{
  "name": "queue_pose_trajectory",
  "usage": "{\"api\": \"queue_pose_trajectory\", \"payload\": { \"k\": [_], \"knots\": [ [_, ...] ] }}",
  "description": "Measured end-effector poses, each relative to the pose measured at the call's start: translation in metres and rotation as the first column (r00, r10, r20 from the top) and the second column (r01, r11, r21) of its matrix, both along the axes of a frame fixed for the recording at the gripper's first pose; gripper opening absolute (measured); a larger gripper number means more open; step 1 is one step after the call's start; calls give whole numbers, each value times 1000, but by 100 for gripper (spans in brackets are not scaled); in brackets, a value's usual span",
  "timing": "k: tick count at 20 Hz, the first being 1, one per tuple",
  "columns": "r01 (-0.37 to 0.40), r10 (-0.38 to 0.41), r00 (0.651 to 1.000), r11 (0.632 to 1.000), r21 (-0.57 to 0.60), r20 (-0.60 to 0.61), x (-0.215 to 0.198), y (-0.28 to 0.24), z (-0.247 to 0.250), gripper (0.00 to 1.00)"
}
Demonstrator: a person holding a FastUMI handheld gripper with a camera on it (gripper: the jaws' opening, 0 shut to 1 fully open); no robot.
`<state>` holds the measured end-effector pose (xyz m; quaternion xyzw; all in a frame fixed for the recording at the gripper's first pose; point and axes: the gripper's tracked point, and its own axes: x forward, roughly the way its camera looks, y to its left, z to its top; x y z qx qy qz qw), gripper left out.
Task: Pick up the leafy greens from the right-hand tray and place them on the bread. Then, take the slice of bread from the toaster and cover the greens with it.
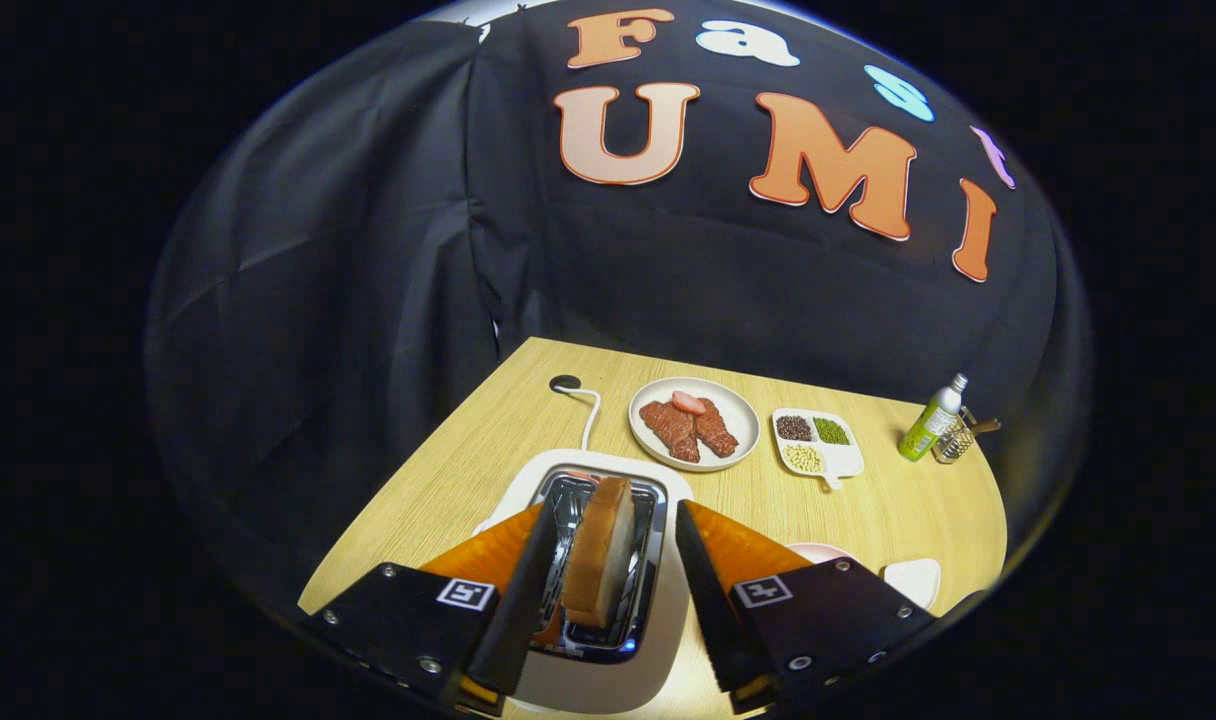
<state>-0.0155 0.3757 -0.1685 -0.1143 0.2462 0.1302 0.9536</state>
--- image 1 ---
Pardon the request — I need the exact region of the silver bottle green label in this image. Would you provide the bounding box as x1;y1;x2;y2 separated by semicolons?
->
898;373;969;462

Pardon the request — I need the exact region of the brown meat piece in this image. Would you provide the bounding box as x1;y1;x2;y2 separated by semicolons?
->
639;400;701;463
693;398;740;459

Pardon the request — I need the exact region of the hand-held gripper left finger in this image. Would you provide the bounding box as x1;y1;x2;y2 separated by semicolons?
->
303;497;569;717

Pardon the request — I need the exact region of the metal wire utensil basket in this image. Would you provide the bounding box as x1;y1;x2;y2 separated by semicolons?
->
933;408;979;465

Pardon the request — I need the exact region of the pink round plate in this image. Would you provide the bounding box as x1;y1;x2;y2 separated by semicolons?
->
786;542;864;567

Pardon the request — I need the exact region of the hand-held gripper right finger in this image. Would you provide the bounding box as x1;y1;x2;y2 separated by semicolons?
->
675;498;937;713

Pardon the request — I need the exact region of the white divided dish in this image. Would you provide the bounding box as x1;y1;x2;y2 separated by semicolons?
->
771;408;866;491

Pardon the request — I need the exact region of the white square plate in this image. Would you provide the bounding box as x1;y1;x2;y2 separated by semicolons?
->
883;558;942;611

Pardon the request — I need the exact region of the beige round plate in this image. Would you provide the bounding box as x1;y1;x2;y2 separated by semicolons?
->
628;377;762;472

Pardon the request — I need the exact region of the white toaster cable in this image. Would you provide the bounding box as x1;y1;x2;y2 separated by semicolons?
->
568;385;603;453

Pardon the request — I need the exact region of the cream white toaster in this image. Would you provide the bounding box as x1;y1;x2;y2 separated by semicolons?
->
473;448;696;716

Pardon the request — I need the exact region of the brown-crust bread slice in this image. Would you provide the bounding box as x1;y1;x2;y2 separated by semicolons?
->
560;476;637;629

